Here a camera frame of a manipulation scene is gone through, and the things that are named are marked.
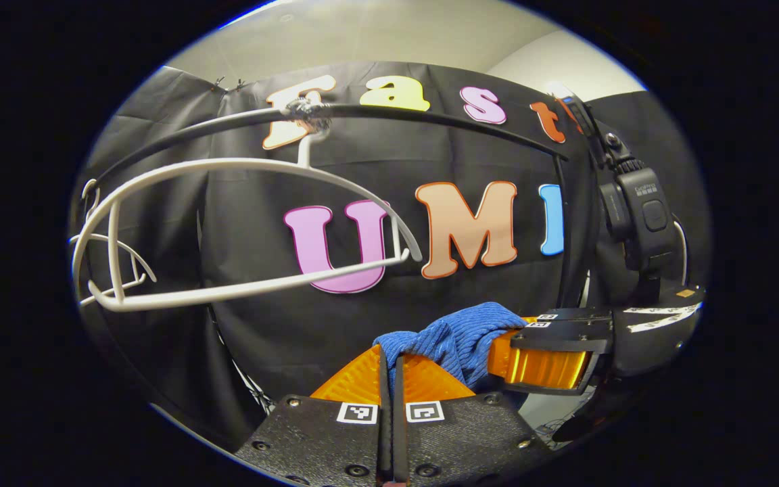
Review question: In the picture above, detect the blue corduroy shirt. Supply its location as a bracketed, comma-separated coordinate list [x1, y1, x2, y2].
[373, 302, 529, 393]

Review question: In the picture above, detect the empty white plastic hanger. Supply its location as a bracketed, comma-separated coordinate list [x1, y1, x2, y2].
[68, 179, 158, 308]

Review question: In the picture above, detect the clear tape wad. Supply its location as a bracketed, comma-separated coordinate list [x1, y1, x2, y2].
[285, 97, 333, 133]

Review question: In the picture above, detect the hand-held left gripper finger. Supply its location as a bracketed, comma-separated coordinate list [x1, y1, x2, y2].
[234, 344, 394, 487]
[393, 355, 556, 487]

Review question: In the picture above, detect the white plastic clothes hanger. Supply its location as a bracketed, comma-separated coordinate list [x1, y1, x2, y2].
[72, 132, 424, 313]

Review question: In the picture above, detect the black clothes rail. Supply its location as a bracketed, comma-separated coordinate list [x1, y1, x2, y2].
[78, 101, 571, 204]

